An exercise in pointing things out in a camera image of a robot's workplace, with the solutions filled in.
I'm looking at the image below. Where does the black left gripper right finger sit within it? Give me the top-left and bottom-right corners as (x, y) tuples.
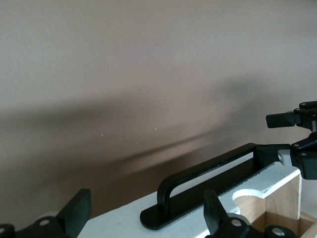
(203, 189), (254, 238)

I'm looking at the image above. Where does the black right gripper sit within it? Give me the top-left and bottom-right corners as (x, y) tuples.
(256, 100), (317, 179)

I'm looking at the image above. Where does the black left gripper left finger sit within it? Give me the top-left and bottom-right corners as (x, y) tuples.
(14, 188), (92, 238)

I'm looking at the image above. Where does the wooden drawer with white front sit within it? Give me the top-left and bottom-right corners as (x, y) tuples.
(88, 162), (317, 238)

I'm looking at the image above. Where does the black metal drawer handle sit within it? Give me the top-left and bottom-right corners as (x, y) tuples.
(140, 142), (276, 230)

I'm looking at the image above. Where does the brown table cover sheet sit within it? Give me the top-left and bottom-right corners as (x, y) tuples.
(0, 0), (317, 231)

